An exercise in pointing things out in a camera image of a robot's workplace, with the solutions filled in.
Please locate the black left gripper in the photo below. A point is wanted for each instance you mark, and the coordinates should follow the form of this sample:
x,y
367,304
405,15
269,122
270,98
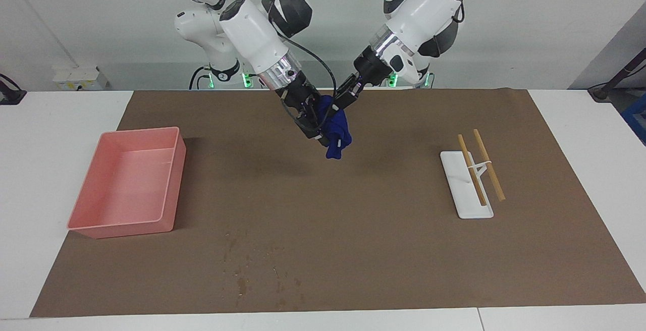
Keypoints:
x,y
371,66

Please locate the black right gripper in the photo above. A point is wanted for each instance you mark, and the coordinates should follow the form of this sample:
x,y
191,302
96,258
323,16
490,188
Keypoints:
x,y
300,94

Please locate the dark blue towel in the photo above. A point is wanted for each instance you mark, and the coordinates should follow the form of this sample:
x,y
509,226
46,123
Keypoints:
x,y
335,134

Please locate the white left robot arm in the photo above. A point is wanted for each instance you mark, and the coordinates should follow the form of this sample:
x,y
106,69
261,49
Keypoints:
x,y
424,8

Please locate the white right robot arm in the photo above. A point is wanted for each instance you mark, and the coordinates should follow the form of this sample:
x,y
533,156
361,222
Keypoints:
x,y
252,33

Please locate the brown table mat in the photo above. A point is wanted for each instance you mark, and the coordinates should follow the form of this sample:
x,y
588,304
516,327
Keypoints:
x,y
353,230

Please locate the wooden rack rod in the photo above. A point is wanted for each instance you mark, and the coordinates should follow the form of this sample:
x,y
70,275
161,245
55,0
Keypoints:
x,y
492,172
474,177

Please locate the white wooden drying rack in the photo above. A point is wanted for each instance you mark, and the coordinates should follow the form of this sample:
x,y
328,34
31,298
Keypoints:
x,y
467,205

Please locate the pink plastic bin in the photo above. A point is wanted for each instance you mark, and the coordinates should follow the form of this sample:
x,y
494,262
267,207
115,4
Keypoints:
x,y
126,189

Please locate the white power strip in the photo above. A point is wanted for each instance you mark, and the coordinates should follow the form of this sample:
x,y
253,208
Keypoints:
x,y
75,76

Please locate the black slanted stand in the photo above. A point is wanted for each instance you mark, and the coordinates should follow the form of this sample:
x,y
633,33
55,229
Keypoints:
x,y
618,76

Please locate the blue box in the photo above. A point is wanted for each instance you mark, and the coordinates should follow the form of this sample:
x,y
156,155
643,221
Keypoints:
x,y
637,124

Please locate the black table clamp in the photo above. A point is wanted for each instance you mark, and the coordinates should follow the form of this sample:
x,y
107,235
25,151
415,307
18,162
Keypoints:
x,y
9,94

